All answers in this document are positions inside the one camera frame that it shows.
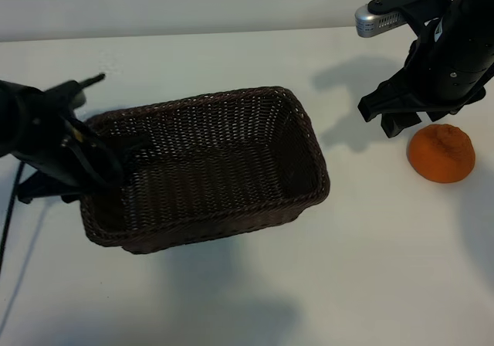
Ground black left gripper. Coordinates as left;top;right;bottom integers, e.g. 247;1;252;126
15;117;154;204

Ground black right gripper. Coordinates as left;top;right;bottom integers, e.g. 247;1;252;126
358;25;494;138

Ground orange tangerine fruit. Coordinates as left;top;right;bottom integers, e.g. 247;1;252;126
408;124;475;184

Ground dark brown wicker basket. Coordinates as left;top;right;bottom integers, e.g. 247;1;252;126
79;86;332;255

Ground thin black gripper wires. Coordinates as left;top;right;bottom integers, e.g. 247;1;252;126
63;120;124;188

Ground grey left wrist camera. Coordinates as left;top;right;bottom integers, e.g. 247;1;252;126
69;87;88;108

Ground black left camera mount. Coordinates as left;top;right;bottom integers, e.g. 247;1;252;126
41;79;84;104

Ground braided camera plug cable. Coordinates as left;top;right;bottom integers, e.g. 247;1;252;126
79;73;107;90

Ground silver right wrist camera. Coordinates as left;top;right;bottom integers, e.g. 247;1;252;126
354;2;407;38

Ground black braided hanging cable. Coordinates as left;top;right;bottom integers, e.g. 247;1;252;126
0;160;25;280

